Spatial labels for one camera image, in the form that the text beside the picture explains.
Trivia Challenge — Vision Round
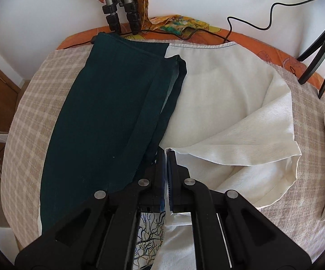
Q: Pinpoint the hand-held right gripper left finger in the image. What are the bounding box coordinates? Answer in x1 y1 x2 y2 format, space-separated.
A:
14 148 167 270

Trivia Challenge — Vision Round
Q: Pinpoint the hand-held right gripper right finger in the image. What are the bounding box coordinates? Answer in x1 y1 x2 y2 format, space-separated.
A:
166 150 312 270

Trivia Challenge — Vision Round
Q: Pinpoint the dark green cloth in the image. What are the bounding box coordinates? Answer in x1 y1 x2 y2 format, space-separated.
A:
40 32 188 235

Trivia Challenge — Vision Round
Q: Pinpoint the branch printed cloth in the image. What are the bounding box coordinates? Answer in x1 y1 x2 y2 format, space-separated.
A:
134 210 166 269

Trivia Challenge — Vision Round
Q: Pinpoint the beige plaid blanket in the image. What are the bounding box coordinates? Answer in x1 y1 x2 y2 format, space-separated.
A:
1 46 325 262

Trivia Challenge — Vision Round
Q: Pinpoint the orange floral scarf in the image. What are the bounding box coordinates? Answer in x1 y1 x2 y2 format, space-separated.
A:
130 0 211 38

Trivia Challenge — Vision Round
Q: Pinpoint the orange bed sheet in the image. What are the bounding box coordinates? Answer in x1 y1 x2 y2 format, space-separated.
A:
57 25 325 107

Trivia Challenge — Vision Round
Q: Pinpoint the silver tripod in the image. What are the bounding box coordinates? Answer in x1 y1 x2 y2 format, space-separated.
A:
102 0 142 36

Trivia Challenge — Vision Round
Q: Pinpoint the black tripod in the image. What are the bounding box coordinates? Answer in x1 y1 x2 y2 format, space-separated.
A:
296 15 325 99

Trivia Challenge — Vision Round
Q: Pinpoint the black cable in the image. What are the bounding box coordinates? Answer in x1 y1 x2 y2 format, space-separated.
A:
67 0 325 48

